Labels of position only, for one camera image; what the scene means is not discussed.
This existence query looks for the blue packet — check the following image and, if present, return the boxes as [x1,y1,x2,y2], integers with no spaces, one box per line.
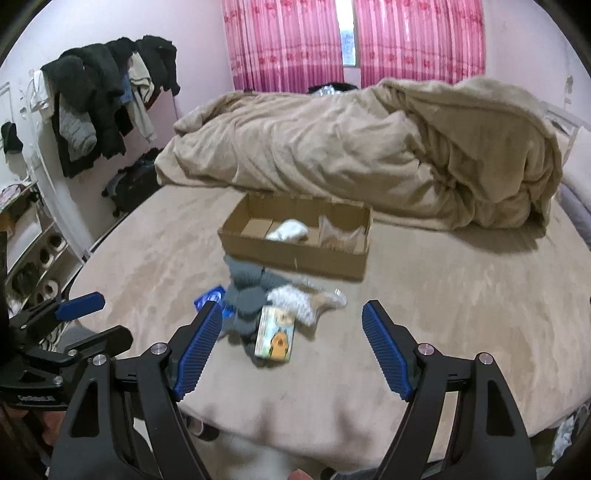
[193,285,235,319]

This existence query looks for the grey knitted glove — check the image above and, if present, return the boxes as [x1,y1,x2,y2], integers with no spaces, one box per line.
[224,255,290,310]
[218,300,266,363]

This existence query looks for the capybara tissue pack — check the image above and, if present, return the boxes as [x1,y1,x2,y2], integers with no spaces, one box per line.
[254,305,296,363]

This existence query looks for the bag of white beads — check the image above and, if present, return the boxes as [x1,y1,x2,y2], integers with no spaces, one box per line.
[266,284,317,327]

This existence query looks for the white sock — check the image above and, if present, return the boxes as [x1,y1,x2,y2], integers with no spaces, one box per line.
[266,219,308,242]

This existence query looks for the clear bag brown snacks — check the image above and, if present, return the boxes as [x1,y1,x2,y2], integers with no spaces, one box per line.
[318,216,367,254]

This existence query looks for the shoe rack shelf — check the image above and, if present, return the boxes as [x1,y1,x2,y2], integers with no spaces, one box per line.
[1,182,83,316]

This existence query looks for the person's left shoe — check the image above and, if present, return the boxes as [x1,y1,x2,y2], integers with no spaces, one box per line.
[184,415,221,442]

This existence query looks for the black backpack on floor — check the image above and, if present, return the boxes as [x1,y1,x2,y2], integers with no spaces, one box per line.
[101,148,161,218]

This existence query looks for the pile of hanging clothes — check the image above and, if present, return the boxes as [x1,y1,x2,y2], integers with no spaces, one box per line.
[31,35,180,178]

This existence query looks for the brown cardboard box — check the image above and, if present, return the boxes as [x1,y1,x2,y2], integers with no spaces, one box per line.
[218,192,372,281]

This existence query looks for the grey pillow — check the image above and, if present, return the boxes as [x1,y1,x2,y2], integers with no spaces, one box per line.
[559,184,590,236]

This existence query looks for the white floral pillow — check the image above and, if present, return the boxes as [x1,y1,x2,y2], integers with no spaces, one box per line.
[562,126,591,208]

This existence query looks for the beige rumpled duvet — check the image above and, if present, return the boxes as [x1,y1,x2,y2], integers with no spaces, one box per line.
[155,76,563,230]

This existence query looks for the grey bed headboard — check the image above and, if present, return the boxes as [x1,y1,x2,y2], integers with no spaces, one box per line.
[540,101,585,147]

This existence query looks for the dark clothes behind duvet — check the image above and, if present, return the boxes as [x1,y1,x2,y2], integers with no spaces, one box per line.
[308,82,358,96]

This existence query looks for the left pink curtain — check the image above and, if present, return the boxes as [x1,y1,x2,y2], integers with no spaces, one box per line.
[221,0,345,93]

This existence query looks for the pink curtain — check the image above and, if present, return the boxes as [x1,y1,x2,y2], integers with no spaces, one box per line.
[353,0,486,87]
[221,0,345,93]

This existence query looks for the right pink curtain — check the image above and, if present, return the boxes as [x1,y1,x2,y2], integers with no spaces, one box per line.
[353,0,486,87]

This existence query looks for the black hat on wall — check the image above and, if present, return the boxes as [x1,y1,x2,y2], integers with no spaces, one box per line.
[1,121,23,155]

